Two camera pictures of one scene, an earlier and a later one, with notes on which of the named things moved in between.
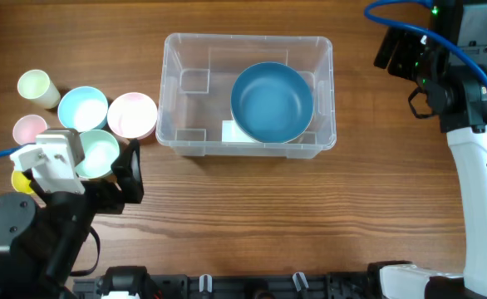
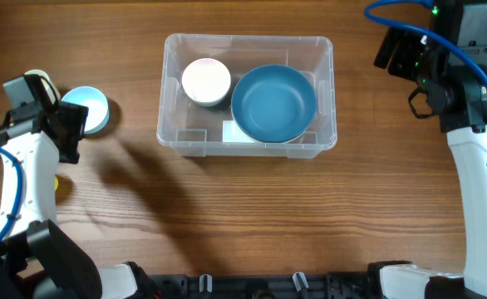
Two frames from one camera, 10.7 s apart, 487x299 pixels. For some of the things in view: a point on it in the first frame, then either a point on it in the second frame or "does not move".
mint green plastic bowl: (100, 152) → (213, 104)
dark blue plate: (272, 102) does not move
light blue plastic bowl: (82, 108) does not move
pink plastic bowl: (132, 115) → (206, 80)
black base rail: (151, 286) does not move
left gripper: (130, 163) → (77, 113)
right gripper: (405, 40) does not move
